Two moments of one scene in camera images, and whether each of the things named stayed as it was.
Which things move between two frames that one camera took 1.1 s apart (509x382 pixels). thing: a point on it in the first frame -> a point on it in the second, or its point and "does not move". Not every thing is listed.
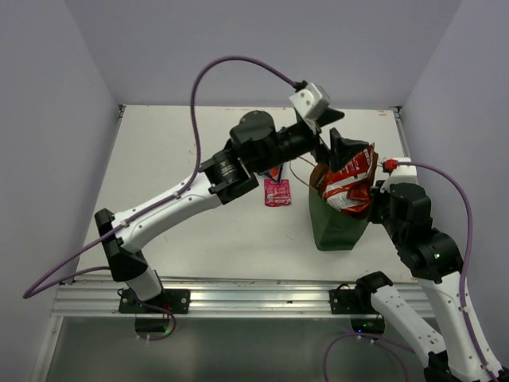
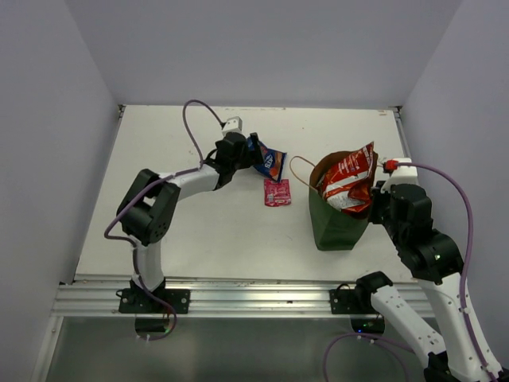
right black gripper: (376, 195) does not move
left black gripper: (340, 148) -> (251, 157)
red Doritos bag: (348, 186) does not move
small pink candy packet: (277, 193) does not move
